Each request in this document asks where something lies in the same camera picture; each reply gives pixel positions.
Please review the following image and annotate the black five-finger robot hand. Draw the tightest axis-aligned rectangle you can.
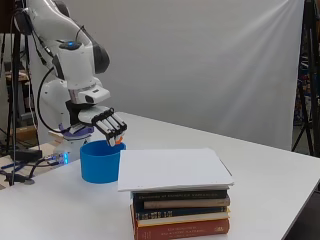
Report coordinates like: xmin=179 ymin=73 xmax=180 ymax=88
xmin=65 ymin=99 xmax=128 ymax=148

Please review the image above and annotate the blue round tub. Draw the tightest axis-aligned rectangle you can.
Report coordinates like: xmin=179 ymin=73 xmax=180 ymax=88
xmin=79 ymin=139 xmax=127 ymax=185

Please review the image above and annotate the black power box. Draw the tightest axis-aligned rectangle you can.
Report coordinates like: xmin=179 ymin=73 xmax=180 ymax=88
xmin=13 ymin=149 xmax=44 ymax=163

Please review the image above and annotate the black tripod stand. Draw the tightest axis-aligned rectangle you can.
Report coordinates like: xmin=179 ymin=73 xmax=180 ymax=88
xmin=291 ymin=0 xmax=320 ymax=158
xmin=0 ymin=0 xmax=34 ymax=187

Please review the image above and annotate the white thick book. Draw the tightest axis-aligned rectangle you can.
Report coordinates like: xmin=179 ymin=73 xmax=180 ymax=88
xmin=117 ymin=147 xmax=235 ymax=193

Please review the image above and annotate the black book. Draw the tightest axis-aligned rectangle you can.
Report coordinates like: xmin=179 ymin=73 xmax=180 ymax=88
xmin=132 ymin=189 xmax=229 ymax=202

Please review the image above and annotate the white backdrop sheet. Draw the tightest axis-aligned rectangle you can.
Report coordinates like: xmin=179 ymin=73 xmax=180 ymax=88
xmin=28 ymin=0 xmax=306 ymax=151

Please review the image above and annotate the tan book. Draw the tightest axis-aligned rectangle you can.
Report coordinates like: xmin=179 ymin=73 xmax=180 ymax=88
xmin=142 ymin=196 xmax=231 ymax=211

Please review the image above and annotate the dark blue book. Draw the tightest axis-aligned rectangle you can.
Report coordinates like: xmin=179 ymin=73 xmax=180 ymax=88
xmin=134 ymin=205 xmax=230 ymax=221

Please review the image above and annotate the yellow book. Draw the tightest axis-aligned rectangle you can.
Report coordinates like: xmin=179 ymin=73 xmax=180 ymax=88
xmin=136 ymin=215 xmax=231 ymax=229

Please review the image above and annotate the red book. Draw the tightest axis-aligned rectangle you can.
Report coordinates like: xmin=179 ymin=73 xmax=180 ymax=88
xmin=130 ymin=204 xmax=231 ymax=240

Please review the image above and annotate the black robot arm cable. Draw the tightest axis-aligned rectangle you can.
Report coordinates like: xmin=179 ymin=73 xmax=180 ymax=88
xmin=35 ymin=66 xmax=65 ymax=134

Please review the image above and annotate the bundle of floor cables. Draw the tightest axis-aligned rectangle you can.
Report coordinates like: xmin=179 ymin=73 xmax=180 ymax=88
xmin=0 ymin=155 xmax=65 ymax=185

